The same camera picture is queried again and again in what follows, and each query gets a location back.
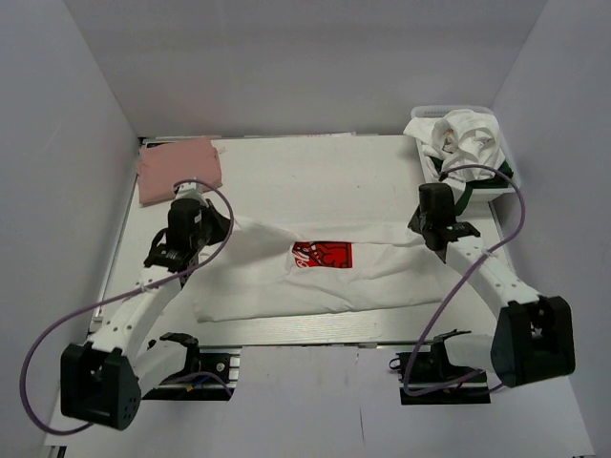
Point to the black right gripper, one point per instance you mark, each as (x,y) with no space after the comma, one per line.
(414,224)

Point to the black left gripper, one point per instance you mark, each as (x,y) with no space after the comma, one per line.
(221,223)

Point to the white t-shirt red print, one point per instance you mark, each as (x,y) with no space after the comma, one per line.
(266,271)

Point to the white t-shirt green print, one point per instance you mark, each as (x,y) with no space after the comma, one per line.
(468,143)

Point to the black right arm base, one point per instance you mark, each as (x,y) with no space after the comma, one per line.
(439,377)

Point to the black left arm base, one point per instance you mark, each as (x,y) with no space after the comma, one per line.
(213,380)

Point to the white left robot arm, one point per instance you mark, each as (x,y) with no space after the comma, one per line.
(103,380)

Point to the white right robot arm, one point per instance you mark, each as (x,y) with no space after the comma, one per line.
(533,339)

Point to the white plastic basket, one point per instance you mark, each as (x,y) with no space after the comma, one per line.
(458,143)

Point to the folded pink t-shirt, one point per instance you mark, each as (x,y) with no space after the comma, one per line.
(161,167)

